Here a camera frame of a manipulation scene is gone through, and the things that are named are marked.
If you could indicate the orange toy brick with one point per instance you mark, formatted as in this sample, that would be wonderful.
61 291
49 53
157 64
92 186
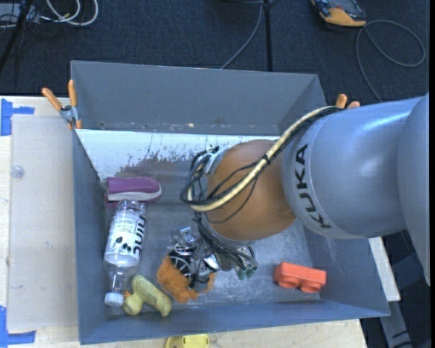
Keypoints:
299 277

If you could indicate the clear plastic bottle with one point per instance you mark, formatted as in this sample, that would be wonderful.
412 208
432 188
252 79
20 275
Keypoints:
125 234

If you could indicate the orange fluffy toy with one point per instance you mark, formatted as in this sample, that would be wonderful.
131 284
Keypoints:
174 283

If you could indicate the pale flat board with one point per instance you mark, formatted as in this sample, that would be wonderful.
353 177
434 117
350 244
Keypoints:
43 230

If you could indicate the small clear plastic dome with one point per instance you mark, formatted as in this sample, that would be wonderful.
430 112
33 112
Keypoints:
17 172

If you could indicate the black and white round thing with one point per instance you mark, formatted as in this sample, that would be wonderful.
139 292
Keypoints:
179 261

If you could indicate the purple and white shoe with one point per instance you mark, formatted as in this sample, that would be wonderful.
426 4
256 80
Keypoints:
132 187

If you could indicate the grey metal bin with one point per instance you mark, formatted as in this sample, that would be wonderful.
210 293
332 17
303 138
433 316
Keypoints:
188 100

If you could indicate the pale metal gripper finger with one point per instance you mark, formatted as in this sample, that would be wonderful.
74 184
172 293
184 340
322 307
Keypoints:
187 238

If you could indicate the yellow rubber duck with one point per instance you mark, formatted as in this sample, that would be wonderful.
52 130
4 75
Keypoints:
150 296

